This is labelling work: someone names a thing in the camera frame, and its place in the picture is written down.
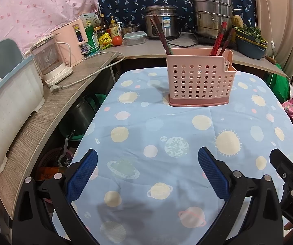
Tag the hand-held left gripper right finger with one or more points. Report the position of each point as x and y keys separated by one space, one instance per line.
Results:
x=214 y=173

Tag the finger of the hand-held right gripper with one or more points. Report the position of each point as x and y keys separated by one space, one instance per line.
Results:
x=287 y=163

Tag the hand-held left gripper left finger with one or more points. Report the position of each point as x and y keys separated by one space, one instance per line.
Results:
x=82 y=178

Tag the pink perforated utensil holder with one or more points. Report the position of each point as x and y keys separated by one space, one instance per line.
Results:
x=195 y=81

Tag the dark red chopstick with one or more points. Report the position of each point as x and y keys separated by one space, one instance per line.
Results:
x=156 y=32
x=159 y=30

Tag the orange box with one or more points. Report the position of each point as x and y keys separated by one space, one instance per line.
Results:
x=49 y=173

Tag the pink plastic basket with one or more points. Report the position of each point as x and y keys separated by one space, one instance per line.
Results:
x=49 y=158

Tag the wood-grain side shelf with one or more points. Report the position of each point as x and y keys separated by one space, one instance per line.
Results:
x=41 y=127

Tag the steel kettle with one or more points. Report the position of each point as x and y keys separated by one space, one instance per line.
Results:
x=81 y=109

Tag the green plastic bag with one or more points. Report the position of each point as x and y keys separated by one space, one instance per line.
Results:
x=278 y=81

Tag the green plastic basin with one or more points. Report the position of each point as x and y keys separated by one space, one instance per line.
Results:
x=100 y=100

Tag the blue planet-print tablecloth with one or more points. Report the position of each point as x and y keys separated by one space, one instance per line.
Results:
x=149 y=122

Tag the blue plastic basin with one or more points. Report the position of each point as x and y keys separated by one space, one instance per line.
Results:
x=251 y=49

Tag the green leafy vegetables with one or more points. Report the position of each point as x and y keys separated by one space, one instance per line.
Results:
x=251 y=32

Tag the pink electric kettle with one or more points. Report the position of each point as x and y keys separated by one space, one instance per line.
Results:
x=67 y=43

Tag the green tin can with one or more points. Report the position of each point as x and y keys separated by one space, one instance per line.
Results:
x=91 y=40

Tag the beige curtain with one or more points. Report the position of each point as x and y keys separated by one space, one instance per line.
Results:
x=284 y=10

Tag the yellow snack packet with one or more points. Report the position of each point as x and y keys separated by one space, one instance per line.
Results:
x=105 y=40

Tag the beige counter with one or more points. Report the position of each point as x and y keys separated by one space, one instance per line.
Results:
x=146 y=51

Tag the red tomato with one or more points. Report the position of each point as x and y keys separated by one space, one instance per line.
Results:
x=117 y=40

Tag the tan loofah sponge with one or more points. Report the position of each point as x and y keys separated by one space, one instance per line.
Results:
x=238 y=21

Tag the glass food container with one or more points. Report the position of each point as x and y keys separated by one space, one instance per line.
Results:
x=135 y=38

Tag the steel rice cooker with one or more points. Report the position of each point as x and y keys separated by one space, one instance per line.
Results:
x=170 y=28

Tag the yellow oil bottle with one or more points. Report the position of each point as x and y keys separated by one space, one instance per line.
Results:
x=114 y=29

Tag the steel steamer pot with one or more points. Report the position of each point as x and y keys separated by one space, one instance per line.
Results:
x=210 y=17

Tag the small steel lidded pot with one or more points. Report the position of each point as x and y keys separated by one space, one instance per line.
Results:
x=131 y=29

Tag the dark sauce bottle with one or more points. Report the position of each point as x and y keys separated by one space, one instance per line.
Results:
x=102 y=21

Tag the cardboard box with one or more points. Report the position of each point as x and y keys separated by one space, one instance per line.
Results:
x=90 y=19

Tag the pink dotted cloth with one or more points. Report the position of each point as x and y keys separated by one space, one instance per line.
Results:
x=34 y=5

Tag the navy floral cloth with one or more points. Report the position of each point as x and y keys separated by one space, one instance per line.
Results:
x=126 y=2

